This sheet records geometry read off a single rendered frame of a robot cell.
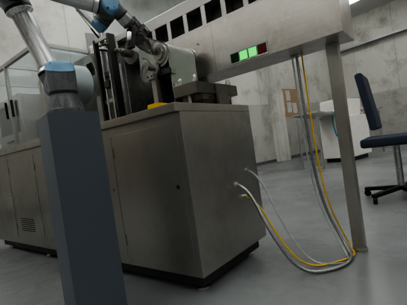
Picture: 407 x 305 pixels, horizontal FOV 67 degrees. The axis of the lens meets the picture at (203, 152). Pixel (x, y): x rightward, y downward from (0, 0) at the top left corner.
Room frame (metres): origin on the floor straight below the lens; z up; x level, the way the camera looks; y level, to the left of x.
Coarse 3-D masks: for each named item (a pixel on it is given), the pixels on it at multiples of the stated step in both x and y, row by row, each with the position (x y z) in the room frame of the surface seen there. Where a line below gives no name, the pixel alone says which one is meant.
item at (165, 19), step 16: (192, 0) 2.01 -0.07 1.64; (208, 0) 1.93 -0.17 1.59; (224, 0) 1.87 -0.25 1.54; (240, 0) 1.88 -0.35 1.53; (256, 0) 1.82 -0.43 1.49; (160, 16) 2.19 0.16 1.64; (176, 16) 2.10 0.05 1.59; (192, 16) 2.10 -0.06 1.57; (208, 16) 1.98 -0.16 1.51; (224, 16) 1.87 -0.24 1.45; (160, 32) 2.29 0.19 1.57; (176, 32) 2.19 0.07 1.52; (192, 32) 2.03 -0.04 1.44
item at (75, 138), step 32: (64, 128) 1.20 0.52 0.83; (96, 128) 1.28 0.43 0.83; (64, 160) 1.19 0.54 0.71; (96, 160) 1.27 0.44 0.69; (64, 192) 1.18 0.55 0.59; (96, 192) 1.26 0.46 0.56; (64, 224) 1.17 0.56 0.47; (96, 224) 1.25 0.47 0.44; (64, 256) 1.22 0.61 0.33; (96, 256) 1.23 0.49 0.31; (64, 288) 1.29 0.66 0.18; (96, 288) 1.22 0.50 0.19
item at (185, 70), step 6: (168, 60) 1.74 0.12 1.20; (174, 60) 1.78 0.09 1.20; (174, 66) 1.77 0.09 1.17; (180, 66) 1.81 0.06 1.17; (186, 66) 1.85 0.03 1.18; (192, 66) 1.90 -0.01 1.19; (180, 72) 1.81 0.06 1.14; (186, 72) 1.85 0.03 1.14; (192, 72) 1.89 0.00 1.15; (174, 78) 1.76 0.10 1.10; (180, 78) 1.80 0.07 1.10; (186, 78) 1.84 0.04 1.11; (174, 84) 1.75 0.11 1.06
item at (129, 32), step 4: (128, 28) 1.66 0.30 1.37; (132, 28) 1.64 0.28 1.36; (128, 32) 1.65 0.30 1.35; (132, 32) 1.64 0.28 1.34; (128, 36) 1.65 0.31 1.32; (132, 36) 1.63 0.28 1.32; (128, 40) 1.64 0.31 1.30; (132, 40) 1.63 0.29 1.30; (128, 44) 1.63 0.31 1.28; (132, 44) 1.63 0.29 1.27; (128, 48) 1.65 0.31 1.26; (132, 48) 1.65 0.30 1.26
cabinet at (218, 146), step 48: (144, 144) 1.53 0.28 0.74; (192, 144) 1.41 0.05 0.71; (240, 144) 1.75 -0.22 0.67; (0, 192) 2.77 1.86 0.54; (144, 192) 1.56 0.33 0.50; (192, 192) 1.38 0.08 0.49; (240, 192) 1.69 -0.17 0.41; (48, 240) 2.27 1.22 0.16; (144, 240) 1.60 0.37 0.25; (192, 240) 1.39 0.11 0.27; (240, 240) 1.64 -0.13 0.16
